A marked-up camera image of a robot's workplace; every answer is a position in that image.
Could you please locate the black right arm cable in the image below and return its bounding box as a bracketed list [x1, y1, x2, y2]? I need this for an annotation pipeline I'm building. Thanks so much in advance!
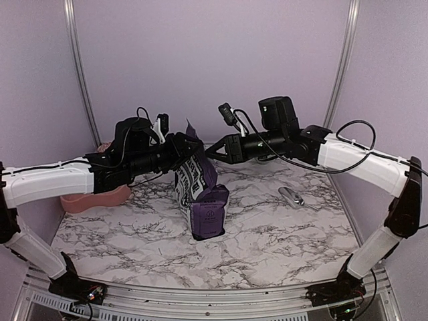
[233, 108, 415, 175]

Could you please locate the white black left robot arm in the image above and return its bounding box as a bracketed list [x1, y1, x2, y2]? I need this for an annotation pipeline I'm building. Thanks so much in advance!
[1, 114, 203, 298]

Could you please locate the silver metal food scoop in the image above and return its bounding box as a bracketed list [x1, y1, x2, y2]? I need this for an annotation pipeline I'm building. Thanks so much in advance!
[278, 187, 318, 211]

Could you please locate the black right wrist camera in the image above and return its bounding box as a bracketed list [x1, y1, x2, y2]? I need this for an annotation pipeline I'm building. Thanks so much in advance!
[218, 102, 237, 126]

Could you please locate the left aluminium frame post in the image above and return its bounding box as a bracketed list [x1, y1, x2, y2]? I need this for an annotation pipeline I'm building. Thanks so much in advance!
[63, 0, 101, 147]

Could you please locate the aluminium frame post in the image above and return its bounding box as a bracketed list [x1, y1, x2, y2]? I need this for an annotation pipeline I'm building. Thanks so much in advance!
[323, 0, 360, 128]
[63, 0, 101, 147]

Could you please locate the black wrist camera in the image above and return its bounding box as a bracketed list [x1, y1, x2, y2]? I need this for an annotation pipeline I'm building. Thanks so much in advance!
[157, 113, 169, 134]
[218, 102, 237, 126]

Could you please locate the aluminium front rail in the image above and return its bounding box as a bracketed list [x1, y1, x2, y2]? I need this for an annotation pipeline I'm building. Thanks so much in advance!
[12, 267, 402, 320]

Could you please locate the pink double pet bowl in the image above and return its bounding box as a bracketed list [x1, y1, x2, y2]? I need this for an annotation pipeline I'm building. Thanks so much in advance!
[60, 185, 131, 214]

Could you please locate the red patterned ceramic bowl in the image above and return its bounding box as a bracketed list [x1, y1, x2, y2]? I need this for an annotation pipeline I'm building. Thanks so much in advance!
[96, 142, 112, 153]

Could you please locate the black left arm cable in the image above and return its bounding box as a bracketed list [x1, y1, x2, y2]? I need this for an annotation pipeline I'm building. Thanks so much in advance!
[123, 106, 158, 188]

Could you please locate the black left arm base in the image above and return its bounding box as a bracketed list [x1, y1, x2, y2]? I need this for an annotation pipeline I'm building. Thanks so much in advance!
[48, 280, 107, 305]

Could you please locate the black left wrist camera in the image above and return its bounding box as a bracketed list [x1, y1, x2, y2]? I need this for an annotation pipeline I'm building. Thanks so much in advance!
[157, 113, 169, 134]

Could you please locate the right aluminium frame post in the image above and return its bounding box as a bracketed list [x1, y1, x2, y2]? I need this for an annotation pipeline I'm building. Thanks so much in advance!
[323, 0, 360, 128]

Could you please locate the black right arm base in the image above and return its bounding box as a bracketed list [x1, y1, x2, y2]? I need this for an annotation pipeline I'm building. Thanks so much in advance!
[306, 280, 366, 307]

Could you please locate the purple puppy food bag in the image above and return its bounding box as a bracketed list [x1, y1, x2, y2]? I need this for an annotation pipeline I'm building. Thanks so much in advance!
[173, 118, 231, 242]

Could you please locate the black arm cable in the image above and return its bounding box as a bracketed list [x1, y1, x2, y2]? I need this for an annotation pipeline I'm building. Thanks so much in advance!
[233, 108, 415, 175]
[123, 106, 158, 188]

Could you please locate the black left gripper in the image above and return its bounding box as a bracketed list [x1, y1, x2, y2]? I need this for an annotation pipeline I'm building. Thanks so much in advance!
[126, 131, 204, 178]

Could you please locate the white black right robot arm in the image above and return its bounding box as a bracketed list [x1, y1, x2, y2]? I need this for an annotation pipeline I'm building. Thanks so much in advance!
[205, 96, 426, 300]

